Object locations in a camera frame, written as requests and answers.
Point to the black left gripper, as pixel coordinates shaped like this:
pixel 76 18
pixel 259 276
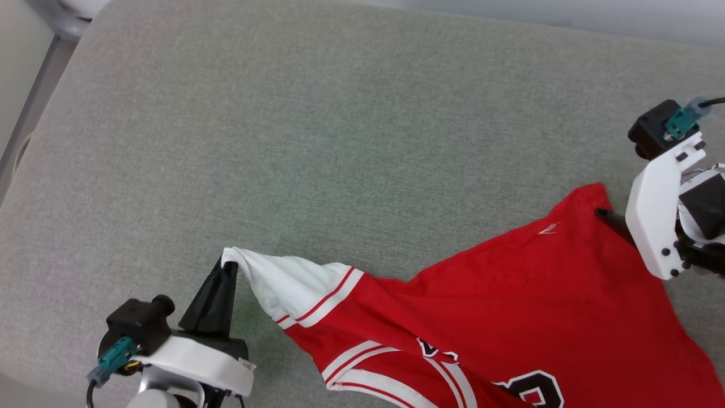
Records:
pixel 226 341

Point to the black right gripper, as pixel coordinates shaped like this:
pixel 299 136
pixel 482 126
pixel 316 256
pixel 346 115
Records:
pixel 708 209

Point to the red and white jersey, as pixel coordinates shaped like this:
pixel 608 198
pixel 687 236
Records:
pixel 510 306

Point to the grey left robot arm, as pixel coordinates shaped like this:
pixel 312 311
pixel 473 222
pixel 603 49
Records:
pixel 153 399

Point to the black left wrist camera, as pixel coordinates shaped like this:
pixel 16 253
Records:
pixel 139 326

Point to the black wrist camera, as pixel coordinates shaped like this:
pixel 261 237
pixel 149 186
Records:
pixel 139 326
pixel 651 127

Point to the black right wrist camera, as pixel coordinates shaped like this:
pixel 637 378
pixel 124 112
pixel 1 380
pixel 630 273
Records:
pixel 651 127

